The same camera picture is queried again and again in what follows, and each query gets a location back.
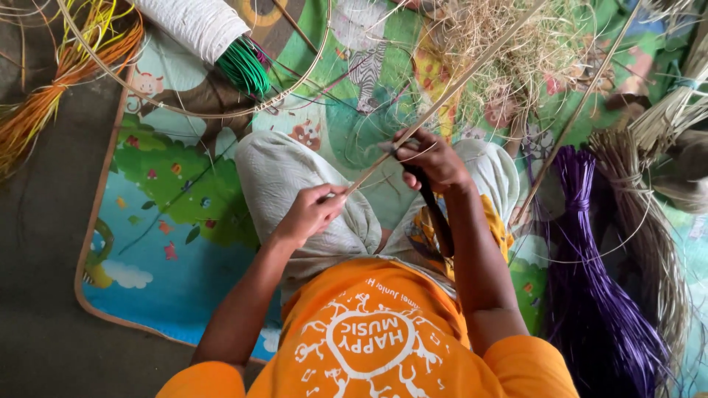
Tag person's orange printed shirt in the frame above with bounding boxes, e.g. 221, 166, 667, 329
156, 257, 580, 398

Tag heap of pale cane shavings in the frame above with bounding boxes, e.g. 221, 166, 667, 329
412, 0, 615, 133

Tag white woven sack roll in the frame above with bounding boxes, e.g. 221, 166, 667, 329
133, 0, 252, 64

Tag person's right hand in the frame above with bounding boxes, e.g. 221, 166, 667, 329
393, 128, 475, 194

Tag yellow patterned cloth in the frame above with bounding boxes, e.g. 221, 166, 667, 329
412, 193, 515, 280

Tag pale tied reed bundle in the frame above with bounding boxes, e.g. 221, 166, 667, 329
629, 30, 708, 162

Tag long pale cane strip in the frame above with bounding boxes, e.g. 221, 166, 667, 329
326, 0, 548, 202

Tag orange and yellow reed bundle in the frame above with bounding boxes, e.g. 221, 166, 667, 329
0, 0, 145, 178

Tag black-handled knife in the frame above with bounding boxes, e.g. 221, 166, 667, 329
378, 141, 455, 259

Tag green reed bundle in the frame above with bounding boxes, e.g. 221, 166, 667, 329
215, 36, 272, 99

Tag brown natural reed bundle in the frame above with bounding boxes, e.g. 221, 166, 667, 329
587, 130, 695, 390

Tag person's white trousers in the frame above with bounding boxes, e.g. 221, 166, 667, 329
235, 130, 521, 306

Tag long thin cane stick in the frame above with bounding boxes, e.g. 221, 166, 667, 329
510, 0, 645, 226

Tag round cane hoop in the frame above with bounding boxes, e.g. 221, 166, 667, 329
55, 0, 334, 120

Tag purple reed bundle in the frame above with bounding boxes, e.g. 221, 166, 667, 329
543, 145, 673, 398

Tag colourful cartoon play mat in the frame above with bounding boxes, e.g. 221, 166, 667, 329
74, 0, 708, 398

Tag person's left hand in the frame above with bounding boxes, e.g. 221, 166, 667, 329
274, 184, 349, 248

